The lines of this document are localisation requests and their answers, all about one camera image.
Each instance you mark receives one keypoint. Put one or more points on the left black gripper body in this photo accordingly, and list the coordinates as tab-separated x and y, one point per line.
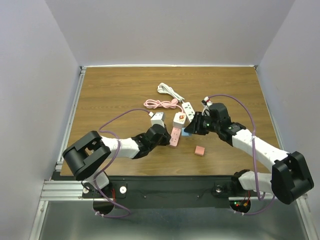
163	141

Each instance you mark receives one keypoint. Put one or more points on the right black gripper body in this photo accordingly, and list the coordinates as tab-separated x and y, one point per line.
206	124

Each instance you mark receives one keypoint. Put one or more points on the blue usb charger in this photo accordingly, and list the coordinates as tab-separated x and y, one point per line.
184	133

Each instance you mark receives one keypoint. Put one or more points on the white cube socket adapter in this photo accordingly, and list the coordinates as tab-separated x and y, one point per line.
179	120

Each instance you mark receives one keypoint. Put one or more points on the pink power strip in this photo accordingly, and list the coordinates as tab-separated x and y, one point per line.
175	136

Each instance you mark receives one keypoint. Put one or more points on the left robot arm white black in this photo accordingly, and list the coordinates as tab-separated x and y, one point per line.
86	155

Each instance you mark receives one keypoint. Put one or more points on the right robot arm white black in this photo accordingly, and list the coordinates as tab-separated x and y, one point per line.
289	176

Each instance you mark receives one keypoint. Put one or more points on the white power strip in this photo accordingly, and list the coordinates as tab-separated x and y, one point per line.
189	111

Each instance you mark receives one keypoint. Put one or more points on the pink usb charger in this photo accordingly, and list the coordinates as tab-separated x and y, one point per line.
199	151

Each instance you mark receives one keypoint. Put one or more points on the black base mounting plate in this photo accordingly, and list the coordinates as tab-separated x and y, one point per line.
174	192

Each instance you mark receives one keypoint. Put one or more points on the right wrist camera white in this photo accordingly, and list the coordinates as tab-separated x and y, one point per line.
206	103

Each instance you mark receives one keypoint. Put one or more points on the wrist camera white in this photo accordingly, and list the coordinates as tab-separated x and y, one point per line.
206	103
157	118

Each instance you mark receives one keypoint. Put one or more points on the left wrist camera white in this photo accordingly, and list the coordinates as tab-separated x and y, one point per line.
157	118

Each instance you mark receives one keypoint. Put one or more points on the aluminium frame rail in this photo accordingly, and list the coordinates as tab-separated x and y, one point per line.
61	188

